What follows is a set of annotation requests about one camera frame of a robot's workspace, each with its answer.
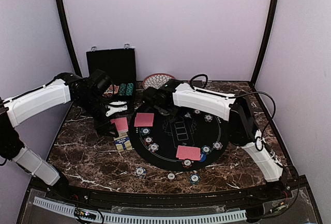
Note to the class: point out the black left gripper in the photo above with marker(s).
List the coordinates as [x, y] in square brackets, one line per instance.
[105, 125]

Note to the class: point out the red playing card deck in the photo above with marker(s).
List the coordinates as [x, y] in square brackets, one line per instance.
[121, 124]

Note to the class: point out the red cards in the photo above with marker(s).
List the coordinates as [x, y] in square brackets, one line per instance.
[188, 152]
[144, 120]

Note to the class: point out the blue small blind button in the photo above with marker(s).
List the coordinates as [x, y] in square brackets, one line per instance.
[203, 157]

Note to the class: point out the brown white chip stack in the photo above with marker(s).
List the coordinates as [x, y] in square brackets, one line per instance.
[170, 176]

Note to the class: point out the blue tan chip stack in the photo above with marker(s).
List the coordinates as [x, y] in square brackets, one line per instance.
[140, 172]

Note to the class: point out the blue green chip stack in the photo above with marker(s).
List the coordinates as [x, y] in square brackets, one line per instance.
[194, 179]

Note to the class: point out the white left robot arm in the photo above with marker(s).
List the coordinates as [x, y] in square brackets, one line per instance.
[64, 88]

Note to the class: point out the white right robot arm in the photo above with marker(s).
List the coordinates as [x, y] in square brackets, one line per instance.
[241, 127]

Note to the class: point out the cards in case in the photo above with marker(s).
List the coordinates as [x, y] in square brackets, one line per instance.
[111, 90]

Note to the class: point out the green chip row left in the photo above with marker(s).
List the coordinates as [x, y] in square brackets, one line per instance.
[122, 89]

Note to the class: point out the green chip row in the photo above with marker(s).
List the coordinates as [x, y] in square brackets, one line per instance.
[129, 89]
[122, 89]

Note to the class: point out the green chip row right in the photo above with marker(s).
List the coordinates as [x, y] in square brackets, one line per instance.
[129, 89]

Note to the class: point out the round black poker mat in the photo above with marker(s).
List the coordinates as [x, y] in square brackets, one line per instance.
[170, 132]

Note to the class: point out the patterned ceramic plate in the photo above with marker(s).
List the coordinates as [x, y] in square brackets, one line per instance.
[156, 80]

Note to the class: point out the black poker chip case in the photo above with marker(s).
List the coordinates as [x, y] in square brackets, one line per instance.
[118, 64]

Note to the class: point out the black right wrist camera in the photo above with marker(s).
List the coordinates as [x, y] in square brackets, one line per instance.
[155, 97]

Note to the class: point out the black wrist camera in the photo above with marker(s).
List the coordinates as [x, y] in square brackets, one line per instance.
[99, 81]
[155, 97]

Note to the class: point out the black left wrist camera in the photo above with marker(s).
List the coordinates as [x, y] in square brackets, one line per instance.
[99, 81]

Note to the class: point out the white cable tray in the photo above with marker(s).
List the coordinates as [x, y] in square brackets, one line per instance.
[138, 215]

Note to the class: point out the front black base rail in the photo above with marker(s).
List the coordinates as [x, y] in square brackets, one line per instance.
[242, 198]

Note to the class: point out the black corner frame post left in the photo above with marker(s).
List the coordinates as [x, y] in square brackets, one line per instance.
[67, 36]

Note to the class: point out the black corner frame post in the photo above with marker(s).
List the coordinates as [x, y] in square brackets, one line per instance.
[67, 36]
[264, 42]

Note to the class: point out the black corner frame post right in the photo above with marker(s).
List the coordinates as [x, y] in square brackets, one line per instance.
[264, 42]

